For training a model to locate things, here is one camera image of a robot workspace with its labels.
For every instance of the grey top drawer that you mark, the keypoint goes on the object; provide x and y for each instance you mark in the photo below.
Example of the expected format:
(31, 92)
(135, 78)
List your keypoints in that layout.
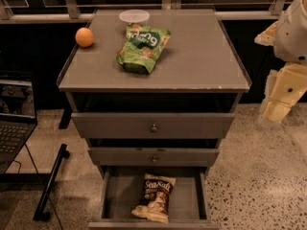
(152, 125)

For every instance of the metal window railing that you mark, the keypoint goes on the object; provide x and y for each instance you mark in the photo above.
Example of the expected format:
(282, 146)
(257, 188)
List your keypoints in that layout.
(64, 11)

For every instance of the brown sea salt chip bag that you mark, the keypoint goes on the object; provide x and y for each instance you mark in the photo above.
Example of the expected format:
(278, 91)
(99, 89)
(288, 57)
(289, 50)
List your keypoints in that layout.
(154, 202)

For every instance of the grey middle drawer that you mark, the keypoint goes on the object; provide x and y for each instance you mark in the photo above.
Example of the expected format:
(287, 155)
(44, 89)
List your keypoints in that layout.
(156, 157)

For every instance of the grey drawer cabinet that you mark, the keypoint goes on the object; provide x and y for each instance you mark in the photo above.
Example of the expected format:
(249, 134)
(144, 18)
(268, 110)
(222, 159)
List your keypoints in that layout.
(198, 72)

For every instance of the grey open bottom drawer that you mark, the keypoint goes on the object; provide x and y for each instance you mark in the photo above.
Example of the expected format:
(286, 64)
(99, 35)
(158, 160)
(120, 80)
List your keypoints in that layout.
(122, 190)

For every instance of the black laptop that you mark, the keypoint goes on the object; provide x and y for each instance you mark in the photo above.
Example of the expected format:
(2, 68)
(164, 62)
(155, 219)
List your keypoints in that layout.
(17, 114)

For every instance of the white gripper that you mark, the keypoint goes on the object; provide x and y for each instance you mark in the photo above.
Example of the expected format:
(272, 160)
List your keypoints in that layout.
(293, 35)

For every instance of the green chip bag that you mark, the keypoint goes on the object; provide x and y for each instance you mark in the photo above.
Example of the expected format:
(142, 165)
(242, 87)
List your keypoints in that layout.
(143, 48)

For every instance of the orange fruit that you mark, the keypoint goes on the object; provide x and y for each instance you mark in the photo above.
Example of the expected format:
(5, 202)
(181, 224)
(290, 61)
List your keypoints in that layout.
(84, 37)

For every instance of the black laptop stand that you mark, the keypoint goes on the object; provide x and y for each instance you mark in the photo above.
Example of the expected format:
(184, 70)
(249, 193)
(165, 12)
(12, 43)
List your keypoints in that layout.
(45, 181)

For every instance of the clear plastic bowl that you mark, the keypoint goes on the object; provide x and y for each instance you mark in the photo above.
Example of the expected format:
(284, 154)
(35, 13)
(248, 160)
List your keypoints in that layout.
(134, 16)

